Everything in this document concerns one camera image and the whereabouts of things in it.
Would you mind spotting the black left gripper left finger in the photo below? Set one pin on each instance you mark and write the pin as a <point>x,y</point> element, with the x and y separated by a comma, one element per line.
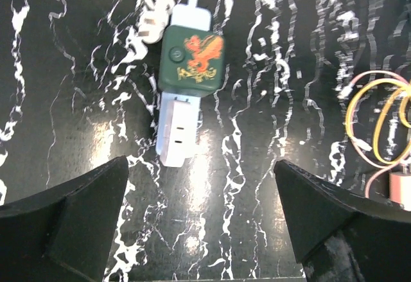
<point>64,233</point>

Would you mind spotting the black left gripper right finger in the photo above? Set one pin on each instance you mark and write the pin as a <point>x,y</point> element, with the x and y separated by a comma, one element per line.
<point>337,235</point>

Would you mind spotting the pink USB charger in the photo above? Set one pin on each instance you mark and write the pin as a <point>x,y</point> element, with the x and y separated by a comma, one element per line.
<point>399,188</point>

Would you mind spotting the white wall charger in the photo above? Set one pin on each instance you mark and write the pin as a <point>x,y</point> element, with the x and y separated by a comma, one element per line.
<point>177,131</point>

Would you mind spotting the green cube socket adapter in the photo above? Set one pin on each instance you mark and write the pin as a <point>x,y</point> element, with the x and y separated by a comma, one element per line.
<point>192,61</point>

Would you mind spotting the light blue power strip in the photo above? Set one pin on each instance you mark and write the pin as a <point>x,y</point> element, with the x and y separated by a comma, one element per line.
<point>190,17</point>

